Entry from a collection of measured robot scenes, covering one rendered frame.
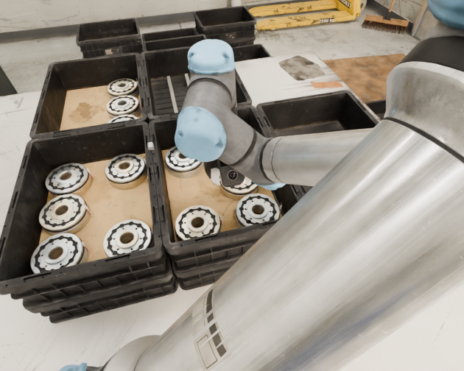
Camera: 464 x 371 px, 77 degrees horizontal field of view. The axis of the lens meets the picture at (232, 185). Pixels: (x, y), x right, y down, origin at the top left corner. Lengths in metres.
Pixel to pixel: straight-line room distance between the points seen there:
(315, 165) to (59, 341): 0.68
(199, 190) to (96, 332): 0.40
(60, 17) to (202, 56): 3.57
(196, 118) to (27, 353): 0.65
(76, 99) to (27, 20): 2.94
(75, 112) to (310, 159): 0.89
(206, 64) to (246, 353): 0.40
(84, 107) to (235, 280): 1.01
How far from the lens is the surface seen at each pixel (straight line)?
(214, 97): 0.45
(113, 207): 0.78
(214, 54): 0.49
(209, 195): 0.75
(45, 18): 4.05
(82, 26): 2.50
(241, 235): 0.57
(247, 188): 0.72
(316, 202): 0.16
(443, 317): 0.89
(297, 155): 0.40
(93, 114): 1.09
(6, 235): 0.71
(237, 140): 0.45
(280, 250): 0.16
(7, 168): 1.24
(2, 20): 4.16
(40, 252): 0.74
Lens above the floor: 1.42
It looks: 50 degrees down
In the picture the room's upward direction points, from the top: straight up
